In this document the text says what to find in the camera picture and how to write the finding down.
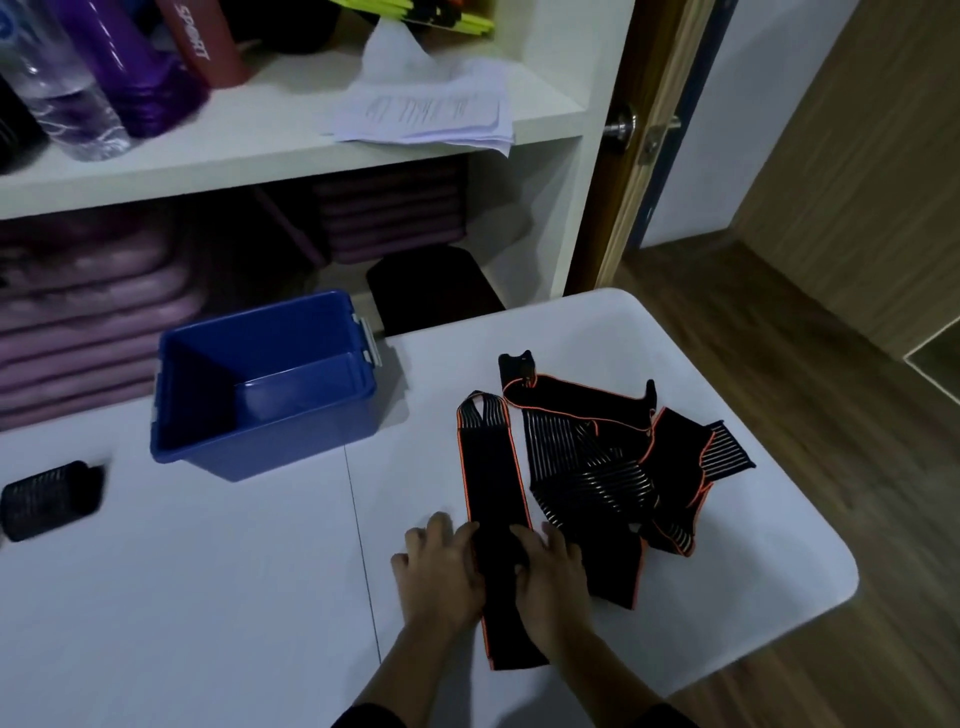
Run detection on blue plastic bin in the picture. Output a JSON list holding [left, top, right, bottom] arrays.
[[149, 290, 384, 483]]

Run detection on pink sport bottle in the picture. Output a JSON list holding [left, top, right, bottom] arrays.
[[153, 0, 253, 90]]

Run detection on person's left hand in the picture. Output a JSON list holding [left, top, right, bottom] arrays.
[[389, 512, 487, 639]]

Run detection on yellow orange agility ladder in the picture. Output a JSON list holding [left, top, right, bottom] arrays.
[[329, 0, 496, 35]]

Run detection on black cylindrical roller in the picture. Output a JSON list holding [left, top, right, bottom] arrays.
[[0, 74, 50, 175]]

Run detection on wooden door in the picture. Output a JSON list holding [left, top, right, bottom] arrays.
[[563, 0, 718, 295]]

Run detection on person's right hand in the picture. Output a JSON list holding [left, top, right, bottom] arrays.
[[509, 522, 595, 661]]

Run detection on pile of black orange straps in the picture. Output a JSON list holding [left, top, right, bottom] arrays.
[[498, 350, 757, 610]]

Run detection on stack of pink mats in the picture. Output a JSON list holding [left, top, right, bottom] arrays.
[[0, 209, 208, 433], [311, 161, 470, 265]]

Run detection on clear plastic water bottle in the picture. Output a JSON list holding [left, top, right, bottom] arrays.
[[0, 0, 135, 163]]

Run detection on white shelf unit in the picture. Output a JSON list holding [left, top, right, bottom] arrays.
[[0, 0, 637, 339]]

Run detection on metal door knob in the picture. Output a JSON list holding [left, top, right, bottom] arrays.
[[602, 104, 684, 155]]

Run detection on black orange-edged wrap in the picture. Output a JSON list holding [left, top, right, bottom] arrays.
[[455, 389, 550, 671]]

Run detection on purple bottle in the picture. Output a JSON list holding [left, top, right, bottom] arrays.
[[44, 0, 211, 140]]

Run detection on white paper sheets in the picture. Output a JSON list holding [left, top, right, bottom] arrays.
[[329, 18, 517, 157]]

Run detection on person's left forearm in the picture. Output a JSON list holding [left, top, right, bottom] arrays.
[[333, 626, 466, 728]]

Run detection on black round bag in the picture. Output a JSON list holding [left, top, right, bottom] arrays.
[[224, 0, 343, 55]]

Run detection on black chair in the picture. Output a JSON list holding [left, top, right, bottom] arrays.
[[365, 245, 506, 337]]

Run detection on person's right forearm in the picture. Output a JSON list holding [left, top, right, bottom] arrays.
[[554, 633, 699, 728]]

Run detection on black striped strap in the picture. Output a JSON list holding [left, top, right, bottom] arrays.
[[0, 459, 106, 544]]

